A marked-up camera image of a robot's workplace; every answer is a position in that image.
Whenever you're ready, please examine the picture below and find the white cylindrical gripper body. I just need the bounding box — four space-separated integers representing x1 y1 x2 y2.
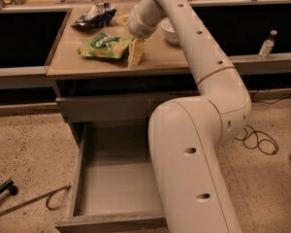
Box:
128 5 159 39

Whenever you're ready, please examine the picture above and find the green rice chip bag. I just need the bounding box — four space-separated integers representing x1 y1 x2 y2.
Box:
77 33 134 59

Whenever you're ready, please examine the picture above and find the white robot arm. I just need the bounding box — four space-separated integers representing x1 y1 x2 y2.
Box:
128 0 251 233

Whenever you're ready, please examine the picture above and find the blue crumpled snack bag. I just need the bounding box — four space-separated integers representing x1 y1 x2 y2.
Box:
72 3 116 31

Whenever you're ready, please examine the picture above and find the grey drawer cabinet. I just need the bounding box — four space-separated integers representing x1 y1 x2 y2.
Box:
45 2 198 233

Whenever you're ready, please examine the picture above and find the grey top drawer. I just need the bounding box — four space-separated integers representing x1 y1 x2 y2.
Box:
56 93 173 123

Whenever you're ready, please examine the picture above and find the open grey middle drawer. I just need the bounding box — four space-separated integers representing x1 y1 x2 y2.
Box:
56 120 166 233

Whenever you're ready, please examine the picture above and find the white bowl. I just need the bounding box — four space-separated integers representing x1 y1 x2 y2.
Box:
161 18 178 46

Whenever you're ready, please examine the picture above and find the clear plastic water bottle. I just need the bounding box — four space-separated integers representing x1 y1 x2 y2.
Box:
258 30 277 59

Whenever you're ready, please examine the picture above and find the black caster wheel leg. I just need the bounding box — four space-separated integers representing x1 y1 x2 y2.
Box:
0 179 18 196

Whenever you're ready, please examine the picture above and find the black power adapter cable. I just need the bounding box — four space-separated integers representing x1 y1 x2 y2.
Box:
234 88 291 156

